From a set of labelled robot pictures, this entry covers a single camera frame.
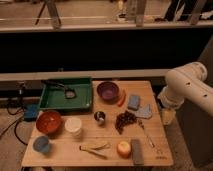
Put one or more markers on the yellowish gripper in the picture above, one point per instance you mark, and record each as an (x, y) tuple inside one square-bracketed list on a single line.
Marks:
[(168, 116)]

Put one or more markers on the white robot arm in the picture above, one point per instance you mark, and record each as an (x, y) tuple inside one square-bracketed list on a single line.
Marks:
[(185, 83)]

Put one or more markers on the small metal cup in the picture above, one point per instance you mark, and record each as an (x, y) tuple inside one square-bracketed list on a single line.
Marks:
[(100, 117)]

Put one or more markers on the white plastic cup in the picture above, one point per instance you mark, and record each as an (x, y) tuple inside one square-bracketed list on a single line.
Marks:
[(74, 126)]

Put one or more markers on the blue plastic cup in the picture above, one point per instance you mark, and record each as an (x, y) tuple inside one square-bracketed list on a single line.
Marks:
[(42, 144)]

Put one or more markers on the grey cloth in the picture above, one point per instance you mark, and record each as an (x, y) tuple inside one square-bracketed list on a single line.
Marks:
[(144, 112)]

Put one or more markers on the metal fork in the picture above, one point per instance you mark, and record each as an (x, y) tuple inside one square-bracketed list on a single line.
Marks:
[(149, 139)]

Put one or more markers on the blue sponge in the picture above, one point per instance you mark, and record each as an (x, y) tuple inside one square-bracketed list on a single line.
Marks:
[(134, 102)]

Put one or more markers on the wooden board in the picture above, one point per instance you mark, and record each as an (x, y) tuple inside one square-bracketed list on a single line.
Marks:
[(65, 148)]

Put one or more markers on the bunch of dark grapes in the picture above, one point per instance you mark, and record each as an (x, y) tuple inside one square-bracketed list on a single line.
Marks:
[(123, 120)]

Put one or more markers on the orange carrot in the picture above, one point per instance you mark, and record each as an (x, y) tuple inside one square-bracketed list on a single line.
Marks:
[(122, 98)]

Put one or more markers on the grey rectangular block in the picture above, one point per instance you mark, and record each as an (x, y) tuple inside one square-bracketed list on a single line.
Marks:
[(137, 152)]

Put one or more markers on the yellow red apple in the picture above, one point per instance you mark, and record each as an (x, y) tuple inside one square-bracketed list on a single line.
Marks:
[(124, 149)]

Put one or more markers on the purple bowl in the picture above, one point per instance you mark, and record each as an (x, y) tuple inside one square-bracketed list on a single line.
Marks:
[(107, 90)]

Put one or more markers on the black strainer utensil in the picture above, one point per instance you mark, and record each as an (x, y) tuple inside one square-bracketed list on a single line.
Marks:
[(68, 92)]

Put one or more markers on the green plastic tray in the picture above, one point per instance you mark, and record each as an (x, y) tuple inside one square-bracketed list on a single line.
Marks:
[(52, 98)]

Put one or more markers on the orange bowl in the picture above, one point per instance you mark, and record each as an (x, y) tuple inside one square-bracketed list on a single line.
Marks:
[(49, 122)]

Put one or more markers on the blue box on floor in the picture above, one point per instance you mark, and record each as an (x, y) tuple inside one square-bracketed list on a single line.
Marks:
[(31, 112)]

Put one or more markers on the grey metal rail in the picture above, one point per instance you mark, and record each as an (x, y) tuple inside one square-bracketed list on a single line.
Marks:
[(94, 74)]

